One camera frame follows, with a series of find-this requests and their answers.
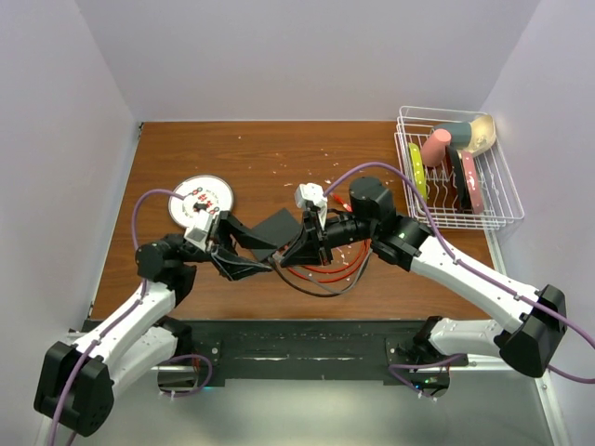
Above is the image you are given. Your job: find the purple cable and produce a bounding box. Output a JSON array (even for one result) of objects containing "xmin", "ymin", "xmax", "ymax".
[
  {"xmin": 48, "ymin": 188, "xmax": 215, "ymax": 446},
  {"xmin": 323, "ymin": 161, "xmax": 595, "ymax": 403}
]

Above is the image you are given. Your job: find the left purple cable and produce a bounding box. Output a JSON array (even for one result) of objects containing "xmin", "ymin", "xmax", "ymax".
[{"xmin": 48, "ymin": 188, "xmax": 215, "ymax": 446}]

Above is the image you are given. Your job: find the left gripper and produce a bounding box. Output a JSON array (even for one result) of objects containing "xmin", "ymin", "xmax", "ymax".
[{"xmin": 166, "ymin": 211, "xmax": 277, "ymax": 280}]

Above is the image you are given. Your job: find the white round patterned plate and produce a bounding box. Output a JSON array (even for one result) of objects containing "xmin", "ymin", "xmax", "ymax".
[{"xmin": 168, "ymin": 175, "xmax": 234, "ymax": 228}]

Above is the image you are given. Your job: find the yellow-green plate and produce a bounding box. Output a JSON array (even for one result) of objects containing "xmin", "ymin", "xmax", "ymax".
[{"xmin": 408, "ymin": 142, "xmax": 428, "ymax": 201}]

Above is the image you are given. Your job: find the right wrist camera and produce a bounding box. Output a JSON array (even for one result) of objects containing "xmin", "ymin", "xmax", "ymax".
[{"xmin": 294, "ymin": 183, "xmax": 327, "ymax": 210}]

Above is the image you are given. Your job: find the black network switch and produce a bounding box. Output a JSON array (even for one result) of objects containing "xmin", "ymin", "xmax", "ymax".
[{"xmin": 251, "ymin": 208, "xmax": 300, "ymax": 261}]

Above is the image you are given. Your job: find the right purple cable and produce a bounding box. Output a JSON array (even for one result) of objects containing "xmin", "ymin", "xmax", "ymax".
[{"xmin": 323, "ymin": 161, "xmax": 595, "ymax": 403}]

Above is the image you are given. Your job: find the dark green cup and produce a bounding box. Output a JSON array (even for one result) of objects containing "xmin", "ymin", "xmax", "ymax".
[{"xmin": 433, "ymin": 122, "xmax": 472, "ymax": 149}]

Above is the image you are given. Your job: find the pink cup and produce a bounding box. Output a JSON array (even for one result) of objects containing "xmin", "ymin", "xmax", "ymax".
[{"xmin": 420, "ymin": 128, "xmax": 452, "ymax": 167}]

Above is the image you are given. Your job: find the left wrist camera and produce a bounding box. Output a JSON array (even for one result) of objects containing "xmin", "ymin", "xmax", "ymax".
[{"xmin": 183, "ymin": 210, "xmax": 218, "ymax": 252}]

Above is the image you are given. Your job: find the white wire dish rack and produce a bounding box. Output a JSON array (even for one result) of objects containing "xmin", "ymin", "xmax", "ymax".
[{"xmin": 394, "ymin": 106, "xmax": 524, "ymax": 230}]

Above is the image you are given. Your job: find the pink plate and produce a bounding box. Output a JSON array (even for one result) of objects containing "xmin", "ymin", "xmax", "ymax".
[{"xmin": 460, "ymin": 151, "xmax": 484, "ymax": 215}]

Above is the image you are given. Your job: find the beige bowl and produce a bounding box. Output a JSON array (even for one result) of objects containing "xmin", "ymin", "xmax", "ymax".
[{"xmin": 467, "ymin": 114, "xmax": 496, "ymax": 156}]

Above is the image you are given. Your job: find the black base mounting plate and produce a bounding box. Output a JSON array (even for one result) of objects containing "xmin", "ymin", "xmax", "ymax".
[{"xmin": 156, "ymin": 318, "xmax": 450, "ymax": 391}]

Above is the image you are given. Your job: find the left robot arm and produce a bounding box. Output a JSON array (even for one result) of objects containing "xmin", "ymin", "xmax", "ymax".
[{"xmin": 33, "ymin": 211, "xmax": 278, "ymax": 445}]

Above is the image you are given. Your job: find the aluminium frame rail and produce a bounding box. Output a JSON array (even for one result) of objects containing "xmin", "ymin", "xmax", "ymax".
[{"xmin": 85, "ymin": 355, "xmax": 569, "ymax": 445}]

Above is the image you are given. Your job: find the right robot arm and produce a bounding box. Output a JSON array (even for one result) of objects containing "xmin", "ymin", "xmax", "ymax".
[{"xmin": 280, "ymin": 177, "xmax": 566, "ymax": 377}]

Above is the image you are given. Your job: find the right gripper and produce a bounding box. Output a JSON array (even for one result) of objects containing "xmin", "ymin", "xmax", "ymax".
[{"xmin": 281, "ymin": 208, "xmax": 377, "ymax": 266}]

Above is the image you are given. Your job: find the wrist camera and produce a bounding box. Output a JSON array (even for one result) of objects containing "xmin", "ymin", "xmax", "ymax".
[
  {"xmin": 183, "ymin": 210, "xmax": 218, "ymax": 252},
  {"xmin": 294, "ymin": 183, "xmax": 327, "ymax": 210}
]

